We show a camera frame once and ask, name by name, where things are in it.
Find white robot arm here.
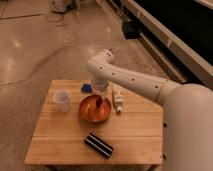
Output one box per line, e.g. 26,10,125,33
86,49,213,171

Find orange ceramic bowl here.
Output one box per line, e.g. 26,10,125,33
79,95,111,123

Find white tube bottle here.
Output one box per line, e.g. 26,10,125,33
112,84,124,113

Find blue sponge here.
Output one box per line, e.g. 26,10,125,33
81,84,92,93

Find wooden table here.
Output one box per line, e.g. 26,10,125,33
25,80,162,165

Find black white striped box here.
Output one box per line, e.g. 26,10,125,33
84,133,114,158

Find black box on floor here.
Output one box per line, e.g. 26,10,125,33
122,22,140,39

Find white object on floor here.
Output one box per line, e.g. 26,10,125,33
49,0,79,13

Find long grey rail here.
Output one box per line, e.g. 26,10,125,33
122,0,213,90

